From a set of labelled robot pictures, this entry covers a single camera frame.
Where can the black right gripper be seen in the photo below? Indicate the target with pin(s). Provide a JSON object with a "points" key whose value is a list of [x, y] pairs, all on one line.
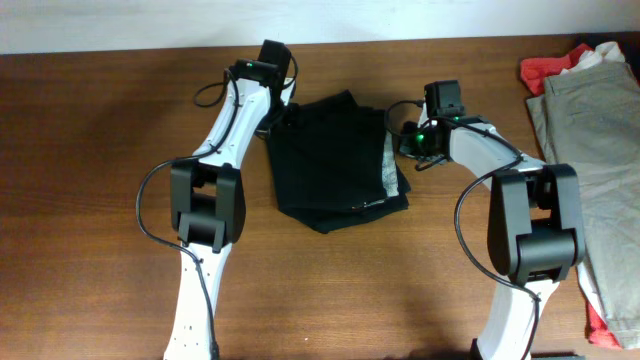
{"points": [[410, 145]]}

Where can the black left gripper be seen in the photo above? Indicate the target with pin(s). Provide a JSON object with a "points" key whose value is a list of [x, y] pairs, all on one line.
{"points": [[273, 118]]}

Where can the black shorts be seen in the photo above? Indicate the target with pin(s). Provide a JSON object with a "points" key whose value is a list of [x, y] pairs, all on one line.
{"points": [[334, 167]]}

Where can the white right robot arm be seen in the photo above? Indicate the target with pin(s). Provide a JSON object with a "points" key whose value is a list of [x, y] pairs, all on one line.
{"points": [[535, 233]]}

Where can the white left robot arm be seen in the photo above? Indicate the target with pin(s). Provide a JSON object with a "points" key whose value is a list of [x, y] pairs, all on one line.
{"points": [[208, 208]]}

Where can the red cloth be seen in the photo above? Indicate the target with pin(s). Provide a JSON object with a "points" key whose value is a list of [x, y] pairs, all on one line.
{"points": [[533, 71]]}

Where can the khaki grey trousers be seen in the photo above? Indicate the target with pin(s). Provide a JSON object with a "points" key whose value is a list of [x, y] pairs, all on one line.
{"points": [[590, 121]]}

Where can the white cloth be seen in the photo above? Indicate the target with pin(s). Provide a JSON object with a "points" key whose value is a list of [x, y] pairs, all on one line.
{"points": [[584, 57]]}

